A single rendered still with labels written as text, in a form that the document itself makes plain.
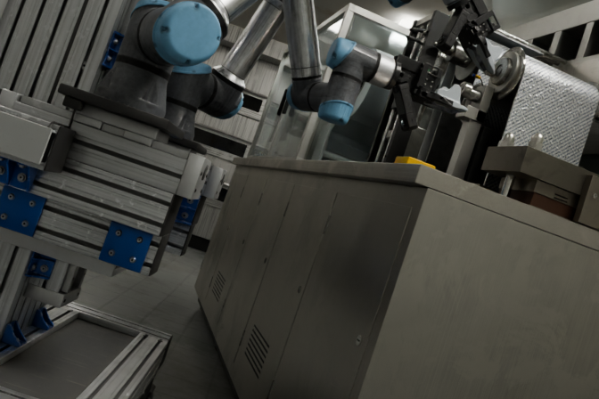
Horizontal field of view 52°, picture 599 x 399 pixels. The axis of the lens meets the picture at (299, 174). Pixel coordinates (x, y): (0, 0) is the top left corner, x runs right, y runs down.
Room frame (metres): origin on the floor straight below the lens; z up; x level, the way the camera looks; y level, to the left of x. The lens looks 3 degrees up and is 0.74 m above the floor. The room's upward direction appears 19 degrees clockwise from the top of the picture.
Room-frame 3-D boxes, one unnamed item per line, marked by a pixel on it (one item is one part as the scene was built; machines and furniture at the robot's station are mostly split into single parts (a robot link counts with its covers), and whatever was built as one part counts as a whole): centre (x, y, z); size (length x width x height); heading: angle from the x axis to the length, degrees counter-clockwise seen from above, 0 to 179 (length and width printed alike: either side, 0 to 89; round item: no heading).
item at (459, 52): (1.82, -0.34, 1.33); 0.06 x 0.06 x 0.06; 14
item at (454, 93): (1.46, -0.29, 1.11); 0.09 x 0.03 x 0.06; 95
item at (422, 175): (2.51, -0.23, 0.88); 2.52 x 0.66 x 0.04; 14
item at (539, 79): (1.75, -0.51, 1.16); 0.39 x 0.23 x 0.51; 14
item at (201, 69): (1.80, 0.40, 0.98); 0.13 x 0.12 x 0.14; 144
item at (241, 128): (6.67, 1.30, 1.12); 1.74 x 1.39 x 2.25; 95
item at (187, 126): (1.79, 0.40, 0.87); 0.15 x 0.15 x 0.10
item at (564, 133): (1.56, -0.57, 1.11); 0.23 x 0.01 x 0.18; 104
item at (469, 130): (1.61, -0.38, 1.05); 0.06 x 0.05 x 0.31; 104
